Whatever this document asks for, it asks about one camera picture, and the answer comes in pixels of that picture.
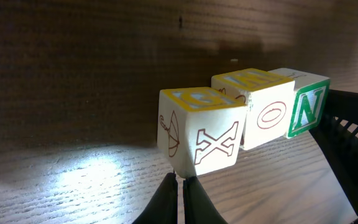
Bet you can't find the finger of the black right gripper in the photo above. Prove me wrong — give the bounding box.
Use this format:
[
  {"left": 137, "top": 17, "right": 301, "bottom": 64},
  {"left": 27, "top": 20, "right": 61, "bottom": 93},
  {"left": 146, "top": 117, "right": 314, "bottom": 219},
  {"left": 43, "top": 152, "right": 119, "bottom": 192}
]
[{"left": 310, "top": 90, "right": 358, "bottom": 223}]

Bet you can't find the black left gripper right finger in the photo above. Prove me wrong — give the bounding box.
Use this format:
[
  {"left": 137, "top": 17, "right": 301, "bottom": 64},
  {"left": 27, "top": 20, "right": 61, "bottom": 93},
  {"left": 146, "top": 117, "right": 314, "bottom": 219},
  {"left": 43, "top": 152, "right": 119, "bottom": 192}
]
[{"left": 183, "top": 177, "right": 227, "bottom": 224}]

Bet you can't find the yellow sided O wooden block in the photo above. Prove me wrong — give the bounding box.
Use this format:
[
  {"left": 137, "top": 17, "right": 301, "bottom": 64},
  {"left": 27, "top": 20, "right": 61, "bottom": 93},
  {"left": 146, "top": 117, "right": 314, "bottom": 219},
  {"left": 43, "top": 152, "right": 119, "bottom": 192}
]
[{"left": 211, "top": 68, "right": 295, "bottom": 150}]

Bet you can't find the blue sided X wooden block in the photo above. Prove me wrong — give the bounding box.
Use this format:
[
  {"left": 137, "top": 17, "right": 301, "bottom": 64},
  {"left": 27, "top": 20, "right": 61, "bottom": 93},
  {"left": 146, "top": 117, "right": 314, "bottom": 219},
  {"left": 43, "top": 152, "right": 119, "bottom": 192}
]
[{"left": 157, "top": 87, "right": 247, "bottom": 179}]

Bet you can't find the green N wooden block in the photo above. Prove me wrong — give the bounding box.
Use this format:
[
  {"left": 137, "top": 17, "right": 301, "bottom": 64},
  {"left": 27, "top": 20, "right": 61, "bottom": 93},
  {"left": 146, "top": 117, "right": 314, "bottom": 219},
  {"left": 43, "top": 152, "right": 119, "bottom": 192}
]
[{"left": 270, "top": 68, "right": 331, "bottom": 139}]

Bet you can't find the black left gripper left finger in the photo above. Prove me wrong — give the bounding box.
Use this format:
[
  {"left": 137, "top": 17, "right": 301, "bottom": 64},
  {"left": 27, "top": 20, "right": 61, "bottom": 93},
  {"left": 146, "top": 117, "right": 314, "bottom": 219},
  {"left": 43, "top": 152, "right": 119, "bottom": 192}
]
[{"left": 132, "top": 172, "right": 178, "bottom": 224}]

